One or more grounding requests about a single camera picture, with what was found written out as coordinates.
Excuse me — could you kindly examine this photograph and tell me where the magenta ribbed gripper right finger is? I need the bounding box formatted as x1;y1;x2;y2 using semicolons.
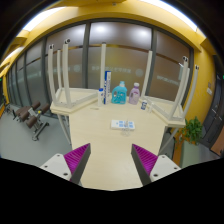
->
130;143;182;187

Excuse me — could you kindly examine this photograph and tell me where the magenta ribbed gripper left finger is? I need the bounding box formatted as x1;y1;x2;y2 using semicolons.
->
39;142;92;185

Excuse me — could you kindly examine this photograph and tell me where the white power strip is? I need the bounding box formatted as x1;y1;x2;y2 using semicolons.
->
111;120;135;130

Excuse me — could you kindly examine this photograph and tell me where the upturned white table right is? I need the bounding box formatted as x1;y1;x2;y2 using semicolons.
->
140;51;199;128

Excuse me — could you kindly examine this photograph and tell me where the upturned white table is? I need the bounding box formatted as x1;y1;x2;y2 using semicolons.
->
48;39;98;115
140;51;199;128

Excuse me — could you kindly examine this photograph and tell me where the green potted plant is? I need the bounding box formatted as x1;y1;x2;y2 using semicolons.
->
181;117;202;145

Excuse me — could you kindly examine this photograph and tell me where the small clear bottle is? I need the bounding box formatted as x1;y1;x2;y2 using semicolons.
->
148;102;154;113

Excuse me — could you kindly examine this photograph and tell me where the small blue white can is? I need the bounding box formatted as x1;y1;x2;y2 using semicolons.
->
141;100;148;110

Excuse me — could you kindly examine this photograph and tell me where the upturned white table left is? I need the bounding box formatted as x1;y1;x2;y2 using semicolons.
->
48;39;98;115

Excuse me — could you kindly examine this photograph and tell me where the brown padded exercise machine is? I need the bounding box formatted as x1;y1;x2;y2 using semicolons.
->
13;101;50;141

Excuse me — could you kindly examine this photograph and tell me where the small white bottle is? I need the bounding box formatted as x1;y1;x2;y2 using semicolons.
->
98;88;104;107

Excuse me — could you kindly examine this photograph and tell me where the purple detergent bottle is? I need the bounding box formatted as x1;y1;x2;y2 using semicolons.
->
129;83;140;105

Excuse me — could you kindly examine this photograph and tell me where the blue detergent jug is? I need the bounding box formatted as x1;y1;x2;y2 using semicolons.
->
111;81;127;104

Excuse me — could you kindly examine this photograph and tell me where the tall blue white box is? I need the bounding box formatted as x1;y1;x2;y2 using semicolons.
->
104;71;111;104

